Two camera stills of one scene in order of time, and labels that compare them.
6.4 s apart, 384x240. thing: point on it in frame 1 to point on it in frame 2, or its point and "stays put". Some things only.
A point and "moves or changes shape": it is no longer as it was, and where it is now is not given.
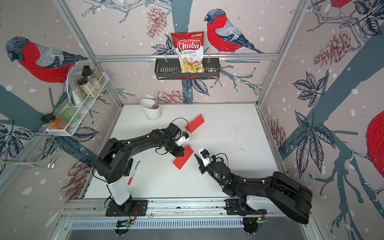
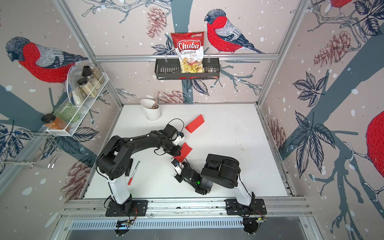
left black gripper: [178, 153] stays put
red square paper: [180, 162] moves or changes shape
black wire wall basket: [169, 69] stays put
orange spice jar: [52, 122] stays put
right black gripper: [202, 168] to [186, 166]
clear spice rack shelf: [85, 82] stays put
